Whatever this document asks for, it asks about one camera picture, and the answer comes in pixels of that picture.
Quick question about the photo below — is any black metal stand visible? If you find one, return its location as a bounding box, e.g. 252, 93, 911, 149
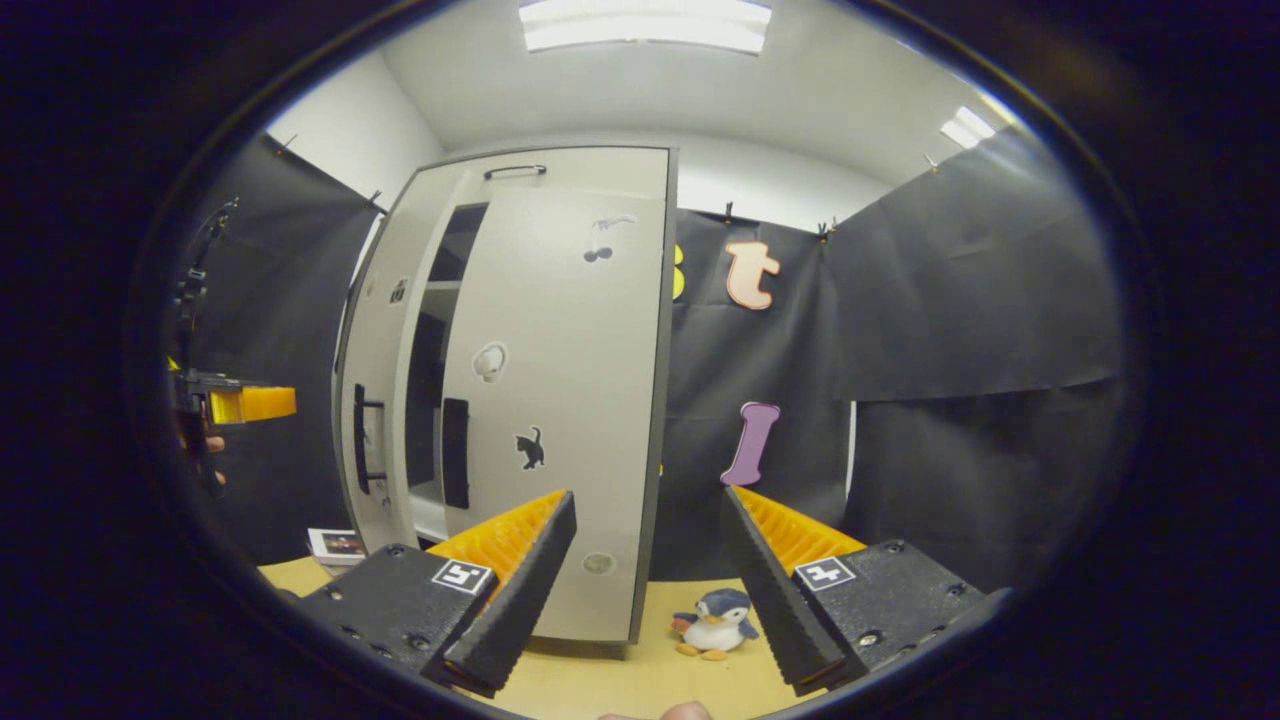
170, 197, 242, 367

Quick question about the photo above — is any black door handle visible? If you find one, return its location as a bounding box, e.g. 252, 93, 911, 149
352, 384, 387, 495
441, 397, 472, 510

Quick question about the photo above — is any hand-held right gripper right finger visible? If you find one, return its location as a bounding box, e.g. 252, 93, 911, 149
722, 487, 1011, 698

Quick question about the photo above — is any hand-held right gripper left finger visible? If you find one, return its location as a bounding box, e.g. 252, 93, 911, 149
298, 490, 578, 699

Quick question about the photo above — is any grey cabinet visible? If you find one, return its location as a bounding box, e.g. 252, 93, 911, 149
334, 145, 682, 647

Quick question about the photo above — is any black backdrop cloth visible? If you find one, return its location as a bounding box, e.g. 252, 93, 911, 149
168, 133, 388, 567
648, 207, 858, 584
818, 127, 1127, 404
847, 374, 1127, 594

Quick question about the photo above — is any white photo card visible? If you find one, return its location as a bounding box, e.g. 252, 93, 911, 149
306, 526, 368, 569

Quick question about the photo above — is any grey cabinet drawer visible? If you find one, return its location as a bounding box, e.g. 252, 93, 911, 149
418, 147, 672, 203

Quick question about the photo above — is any large ceiling light panel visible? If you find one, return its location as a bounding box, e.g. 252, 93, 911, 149
517, 0, 774, 55

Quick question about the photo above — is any small ceiling light panel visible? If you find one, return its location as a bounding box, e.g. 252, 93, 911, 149
939, 105, 999, 152

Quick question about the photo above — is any penguin plush toy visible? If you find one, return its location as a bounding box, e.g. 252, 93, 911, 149
669, 587, 762, 662

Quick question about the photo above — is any grey cabinet door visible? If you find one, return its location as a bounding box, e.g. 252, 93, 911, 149
334, 165, 473, 557
438, 184, 673, 643

